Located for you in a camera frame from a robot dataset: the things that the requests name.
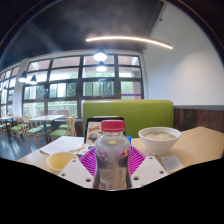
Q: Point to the white paper sheet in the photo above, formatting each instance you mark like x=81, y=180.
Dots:
x=63, y=144

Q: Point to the small blue-capped bottle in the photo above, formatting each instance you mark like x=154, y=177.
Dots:
x=128, y=140

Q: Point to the white ceramic bowl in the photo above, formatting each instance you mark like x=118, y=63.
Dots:
x=159, y=141

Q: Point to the small printed paper slip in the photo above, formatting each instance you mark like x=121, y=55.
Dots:
x=171, y=163

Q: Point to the wooden dining table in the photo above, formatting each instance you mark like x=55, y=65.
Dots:
x=46, y=117
x=6, y=118

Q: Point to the red-capped clear drink bottle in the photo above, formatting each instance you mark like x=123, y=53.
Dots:
x=111, y=160

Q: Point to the black pendant lamps group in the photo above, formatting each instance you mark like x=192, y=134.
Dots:
x=100, y=55

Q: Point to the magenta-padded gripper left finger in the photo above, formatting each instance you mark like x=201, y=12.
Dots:
x=75, y=171

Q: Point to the green upholstered booth bench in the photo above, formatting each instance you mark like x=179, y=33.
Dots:
x=143, y=115

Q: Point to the pale yellow mug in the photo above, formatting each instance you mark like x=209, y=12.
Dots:
x=60, y=161

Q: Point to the long curved ceiling light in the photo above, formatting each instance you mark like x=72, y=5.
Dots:
x=130, y=39

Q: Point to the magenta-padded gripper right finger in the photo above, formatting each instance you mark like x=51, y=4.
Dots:
x=148, y=170

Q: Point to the wooden green-seated chairs group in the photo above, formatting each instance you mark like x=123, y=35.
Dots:
x=33, y=130

